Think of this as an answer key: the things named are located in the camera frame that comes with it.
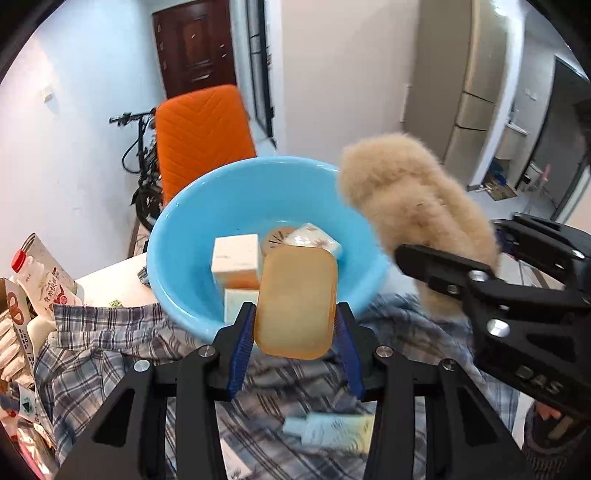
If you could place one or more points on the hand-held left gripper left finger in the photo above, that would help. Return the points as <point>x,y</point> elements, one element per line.
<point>240,355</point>

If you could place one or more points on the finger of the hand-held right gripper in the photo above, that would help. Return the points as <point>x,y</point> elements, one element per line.
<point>554,244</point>
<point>438,272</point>

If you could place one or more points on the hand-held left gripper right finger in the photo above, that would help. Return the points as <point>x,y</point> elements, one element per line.
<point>351,360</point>

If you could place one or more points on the pale blue yellow tube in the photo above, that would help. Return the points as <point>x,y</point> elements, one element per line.
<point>332,431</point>

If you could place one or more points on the orange translucent soap bar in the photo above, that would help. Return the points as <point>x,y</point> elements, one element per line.
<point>295,304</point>

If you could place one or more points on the fluffy beige plush toy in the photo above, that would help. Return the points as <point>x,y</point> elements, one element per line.
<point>415,198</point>

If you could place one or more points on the white cardboard box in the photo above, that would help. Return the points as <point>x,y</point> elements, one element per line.
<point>235,258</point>

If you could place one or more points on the white tissue pack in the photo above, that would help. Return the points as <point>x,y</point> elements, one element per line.
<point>314,237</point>

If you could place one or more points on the light blue plastic basin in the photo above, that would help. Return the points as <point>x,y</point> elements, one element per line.
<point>184,240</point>

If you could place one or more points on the person's right forearm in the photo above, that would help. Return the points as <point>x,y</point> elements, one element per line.
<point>549,447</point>

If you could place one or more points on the person's right hand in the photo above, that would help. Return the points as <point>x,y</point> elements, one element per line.
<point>549,411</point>

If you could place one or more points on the floor doormat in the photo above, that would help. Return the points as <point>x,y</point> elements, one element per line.
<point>503,193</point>

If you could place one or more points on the dark sliding door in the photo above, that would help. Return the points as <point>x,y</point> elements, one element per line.
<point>568,138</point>

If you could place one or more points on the white sink cabinet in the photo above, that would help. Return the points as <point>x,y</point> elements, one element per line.
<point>511,141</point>

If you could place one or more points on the round tan slotted lid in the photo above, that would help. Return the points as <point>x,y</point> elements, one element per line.
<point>276,237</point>

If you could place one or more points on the blue grey plaid cloth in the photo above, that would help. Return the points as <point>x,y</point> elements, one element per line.
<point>115,341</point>

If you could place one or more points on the beige refrigerator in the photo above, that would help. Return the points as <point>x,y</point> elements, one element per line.
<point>471,92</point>

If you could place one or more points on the black bicycle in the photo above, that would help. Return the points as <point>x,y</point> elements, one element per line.
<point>147,203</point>

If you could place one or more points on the white carton with red cap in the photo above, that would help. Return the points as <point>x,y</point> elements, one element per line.
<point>46,281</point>

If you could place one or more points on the orange chair back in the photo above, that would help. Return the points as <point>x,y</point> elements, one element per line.
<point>203,138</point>

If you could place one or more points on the black framed glass door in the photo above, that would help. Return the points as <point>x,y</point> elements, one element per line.
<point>261,69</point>

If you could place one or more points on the dark brown door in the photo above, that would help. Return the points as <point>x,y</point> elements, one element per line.
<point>198,46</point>

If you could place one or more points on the white light switch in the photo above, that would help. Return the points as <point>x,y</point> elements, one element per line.
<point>48,92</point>

